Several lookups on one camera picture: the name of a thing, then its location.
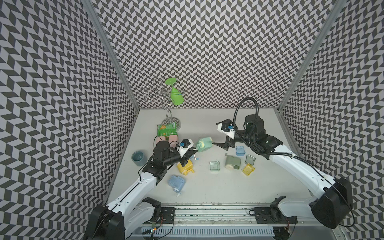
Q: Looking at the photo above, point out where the mint green pencil sharpener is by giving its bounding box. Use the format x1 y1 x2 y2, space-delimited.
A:
196 137 213 153

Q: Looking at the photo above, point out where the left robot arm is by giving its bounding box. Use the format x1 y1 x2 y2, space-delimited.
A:
83 139 199 240

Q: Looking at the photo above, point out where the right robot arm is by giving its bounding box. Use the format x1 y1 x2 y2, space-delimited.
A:
216 97 356 229

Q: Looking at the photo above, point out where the yellow pencil sharpener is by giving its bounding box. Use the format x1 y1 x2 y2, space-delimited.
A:
177 160 195 176

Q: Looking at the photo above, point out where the blue transparent tray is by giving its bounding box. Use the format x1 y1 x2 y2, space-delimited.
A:
236 146 246 156

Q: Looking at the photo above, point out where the light blue pencil sharpener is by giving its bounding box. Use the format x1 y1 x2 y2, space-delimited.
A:
168 175 186 197

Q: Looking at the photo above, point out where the grey transparent tray right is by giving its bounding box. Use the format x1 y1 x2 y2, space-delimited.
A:
245 155 256 166

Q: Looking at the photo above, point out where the yellow transparent tray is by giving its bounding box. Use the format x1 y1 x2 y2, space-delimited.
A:
242 164 255 176

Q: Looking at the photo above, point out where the green snack packet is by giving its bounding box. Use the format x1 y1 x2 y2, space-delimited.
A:
157 122 178 138

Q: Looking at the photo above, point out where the teal ceramic cup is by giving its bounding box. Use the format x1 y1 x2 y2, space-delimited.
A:
131 151 148 167

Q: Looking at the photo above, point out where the green plastic cup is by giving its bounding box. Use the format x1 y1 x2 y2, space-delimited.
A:
165 78 184 106

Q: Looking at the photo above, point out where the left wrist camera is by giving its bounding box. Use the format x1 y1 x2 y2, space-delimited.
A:
178 139 194 157

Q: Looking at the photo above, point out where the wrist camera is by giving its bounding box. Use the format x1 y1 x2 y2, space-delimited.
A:
216 119 235 140
178 139 194 157

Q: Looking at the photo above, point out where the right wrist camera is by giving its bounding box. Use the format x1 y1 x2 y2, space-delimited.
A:
216 119 235 140

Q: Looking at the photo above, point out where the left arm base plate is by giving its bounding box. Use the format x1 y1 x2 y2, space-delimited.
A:
149 207 176 224

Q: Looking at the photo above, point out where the aluminium front rail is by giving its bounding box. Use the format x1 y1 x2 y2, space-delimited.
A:
157 204 320 226

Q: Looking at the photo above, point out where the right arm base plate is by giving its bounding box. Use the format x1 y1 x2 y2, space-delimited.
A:
252 207 298 225

